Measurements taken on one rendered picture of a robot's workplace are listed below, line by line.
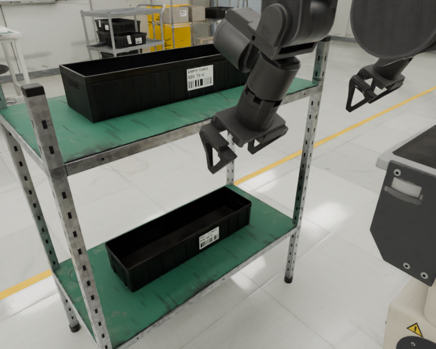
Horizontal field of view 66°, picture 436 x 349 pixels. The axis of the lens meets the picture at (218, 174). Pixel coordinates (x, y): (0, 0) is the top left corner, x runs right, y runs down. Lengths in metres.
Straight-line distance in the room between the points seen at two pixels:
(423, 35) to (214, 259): 1.10
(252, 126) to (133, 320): 0.82
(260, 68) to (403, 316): 0.45
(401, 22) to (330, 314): 1.43
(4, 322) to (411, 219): 1.62
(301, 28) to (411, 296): 0.47
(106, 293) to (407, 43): 1.12
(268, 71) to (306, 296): 1.36
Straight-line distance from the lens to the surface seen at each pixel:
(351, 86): 0.83
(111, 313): 1.19
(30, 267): 1.99
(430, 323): 0.64
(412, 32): 0.32
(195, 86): 1.02
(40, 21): 5.72
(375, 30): 0.34
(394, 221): 0.54
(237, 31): 0.49
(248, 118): 0.48
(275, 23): 0.40
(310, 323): 1.60
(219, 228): 1.31
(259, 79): 0.45
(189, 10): 5.16
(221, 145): 0.48
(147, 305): 1.18
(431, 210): 0.51
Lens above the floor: 1.26
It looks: 30 degrees down
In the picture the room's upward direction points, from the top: straight up
